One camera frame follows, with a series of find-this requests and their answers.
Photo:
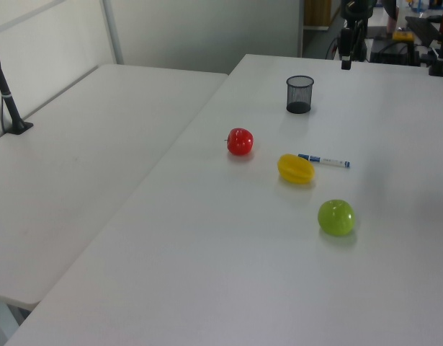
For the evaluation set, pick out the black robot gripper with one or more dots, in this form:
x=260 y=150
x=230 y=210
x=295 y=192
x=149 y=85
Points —
x=358 y=9

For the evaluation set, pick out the white marker pen blue cap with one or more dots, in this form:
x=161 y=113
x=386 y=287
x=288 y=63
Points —
x=329 y=161

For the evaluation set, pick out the black mesh pen cup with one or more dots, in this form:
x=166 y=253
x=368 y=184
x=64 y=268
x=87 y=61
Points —
x=299 y=98

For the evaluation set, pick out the black equipment stand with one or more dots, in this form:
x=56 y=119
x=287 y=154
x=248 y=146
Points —
x=390 y=52

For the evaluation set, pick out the wooden cabinet panel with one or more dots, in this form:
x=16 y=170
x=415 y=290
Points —
x=316 y=14

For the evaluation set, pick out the yellow box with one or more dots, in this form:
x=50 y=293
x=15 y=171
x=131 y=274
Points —
x=403 y=36

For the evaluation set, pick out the black clamp with pole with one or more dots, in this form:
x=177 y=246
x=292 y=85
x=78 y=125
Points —
x=439 y=63

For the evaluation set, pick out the yellow toy starfruit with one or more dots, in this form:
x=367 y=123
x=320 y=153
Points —
x=296 y=169

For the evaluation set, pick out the red toy apple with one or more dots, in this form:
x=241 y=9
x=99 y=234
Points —
x=240 y=141

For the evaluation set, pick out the green toy apple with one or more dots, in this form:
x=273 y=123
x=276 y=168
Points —
x=336 y=218

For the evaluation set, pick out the black pole with base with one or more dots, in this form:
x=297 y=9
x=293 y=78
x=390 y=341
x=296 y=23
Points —
x=6 y=97

